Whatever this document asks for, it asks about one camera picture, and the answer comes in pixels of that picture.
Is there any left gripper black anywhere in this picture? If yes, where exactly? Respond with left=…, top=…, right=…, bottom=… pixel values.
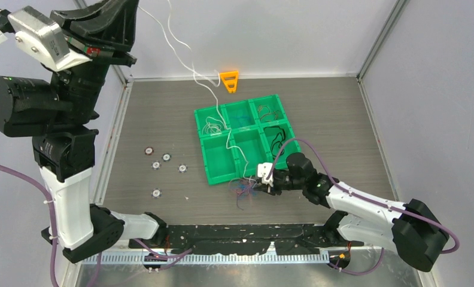
left=48, top=0, right=137, bottom=124

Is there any black cable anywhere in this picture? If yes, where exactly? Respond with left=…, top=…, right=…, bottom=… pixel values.
left=265, top=126, right=287, bottom=159

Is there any coloured cable bundle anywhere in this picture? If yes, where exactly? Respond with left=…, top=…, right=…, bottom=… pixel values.
left=229, top=178, right=262, bottom=210

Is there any blue cable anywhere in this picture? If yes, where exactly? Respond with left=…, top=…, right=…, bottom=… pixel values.
left=230, top=111, right=251, bottom=124

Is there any red cable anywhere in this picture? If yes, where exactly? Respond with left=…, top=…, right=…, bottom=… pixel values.
left=257, top=103, right=281, bottom=123

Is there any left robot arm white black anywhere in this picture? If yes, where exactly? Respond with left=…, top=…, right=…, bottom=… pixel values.
left=0, top=1, right=168, bottom=263

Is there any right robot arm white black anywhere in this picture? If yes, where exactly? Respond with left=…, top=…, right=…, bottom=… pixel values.
left=256, top=152, right=449, bottom=272

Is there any green plastic bin tray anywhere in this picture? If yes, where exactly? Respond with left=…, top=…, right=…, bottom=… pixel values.
left=194, top=94, right=301, bottom=185

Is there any orange triangular plastic piece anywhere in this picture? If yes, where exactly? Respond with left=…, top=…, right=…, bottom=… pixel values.
left=219, top=71, right=239, bottom=93

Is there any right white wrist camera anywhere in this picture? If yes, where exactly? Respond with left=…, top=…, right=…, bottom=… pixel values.
left=256, top=163, right=274, bottom=187

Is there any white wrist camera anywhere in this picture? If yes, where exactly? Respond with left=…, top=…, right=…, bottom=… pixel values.
left=256, top=163, right=274, bottom=187
left=0, top=6, right=91, bottom=72

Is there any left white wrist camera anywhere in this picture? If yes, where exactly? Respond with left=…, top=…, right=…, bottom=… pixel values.
left=0, top=6, right=91, bottom=72

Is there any perforated metal rail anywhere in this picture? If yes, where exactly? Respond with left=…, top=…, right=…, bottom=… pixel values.
left=101, top=250, right=329, bottom=265

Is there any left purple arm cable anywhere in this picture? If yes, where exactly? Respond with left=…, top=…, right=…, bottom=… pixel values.
left=0, top=158, right=194, bottom=287

